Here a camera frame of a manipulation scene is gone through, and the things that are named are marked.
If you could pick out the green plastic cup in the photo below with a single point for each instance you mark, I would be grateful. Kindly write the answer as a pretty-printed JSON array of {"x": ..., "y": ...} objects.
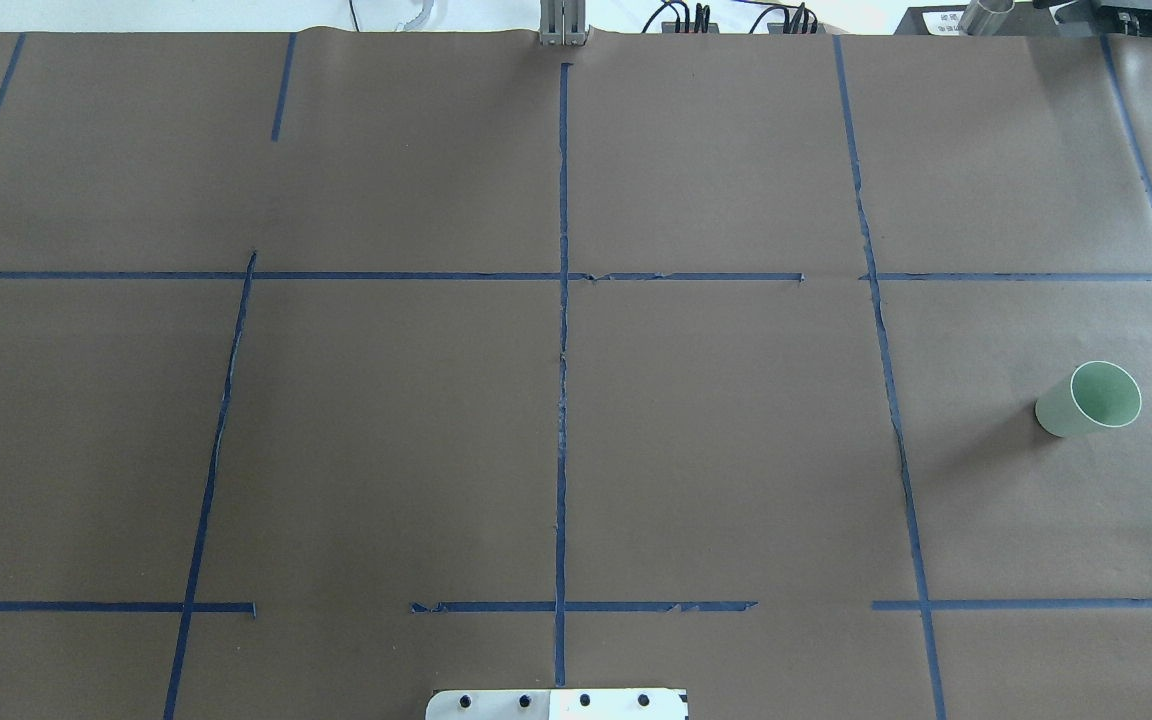
[{"x": 1095, "y": 397}]

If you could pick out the silver metal cylinder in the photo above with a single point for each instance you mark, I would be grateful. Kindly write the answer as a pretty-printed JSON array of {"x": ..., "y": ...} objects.
[{"x": 983, "y": 18}]

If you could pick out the aluminium profile post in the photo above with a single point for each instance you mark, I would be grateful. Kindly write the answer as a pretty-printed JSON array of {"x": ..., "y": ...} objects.
[{"x": 563, "y": 23}]

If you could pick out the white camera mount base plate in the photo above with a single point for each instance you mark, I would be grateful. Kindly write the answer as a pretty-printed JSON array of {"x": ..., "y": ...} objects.
[{"x": 560, "y": 703}]

